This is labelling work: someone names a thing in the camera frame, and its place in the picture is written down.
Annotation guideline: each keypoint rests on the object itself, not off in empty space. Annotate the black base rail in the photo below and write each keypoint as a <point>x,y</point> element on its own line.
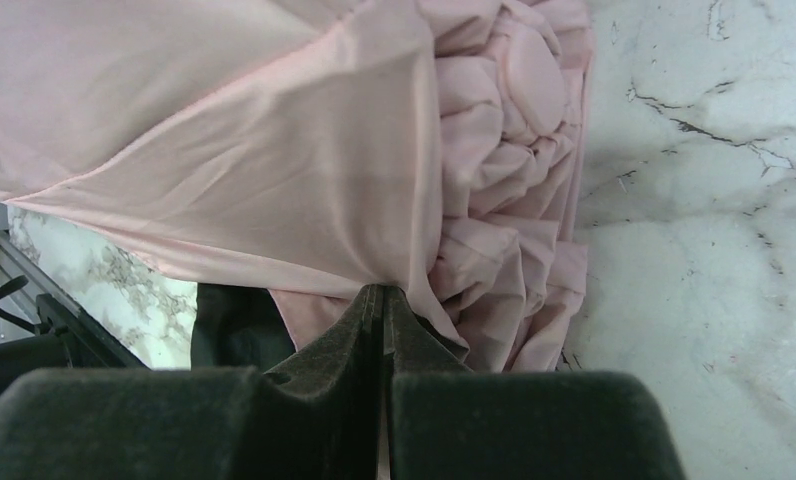
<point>42,300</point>

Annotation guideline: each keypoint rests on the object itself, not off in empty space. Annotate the pink folding umbrella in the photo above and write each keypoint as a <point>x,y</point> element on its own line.
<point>313,147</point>

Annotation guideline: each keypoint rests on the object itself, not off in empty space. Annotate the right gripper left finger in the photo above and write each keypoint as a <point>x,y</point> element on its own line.
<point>313,416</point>

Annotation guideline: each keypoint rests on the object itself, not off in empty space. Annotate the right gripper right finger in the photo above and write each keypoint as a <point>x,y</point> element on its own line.
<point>448,422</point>

